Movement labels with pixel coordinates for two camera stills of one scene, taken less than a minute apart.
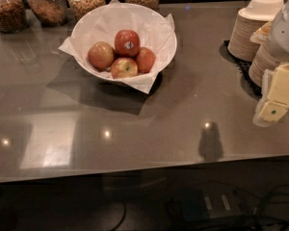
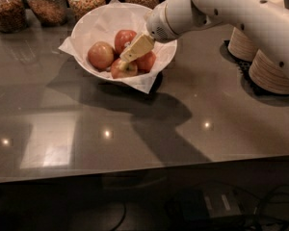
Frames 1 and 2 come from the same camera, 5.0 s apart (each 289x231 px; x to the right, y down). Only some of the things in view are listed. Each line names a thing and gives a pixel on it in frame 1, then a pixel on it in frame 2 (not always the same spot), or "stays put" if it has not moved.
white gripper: (286, 33) to (158, 24)
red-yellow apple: (123, 68) stays put
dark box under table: (205, 204) stays put
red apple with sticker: (126, 43) stays put
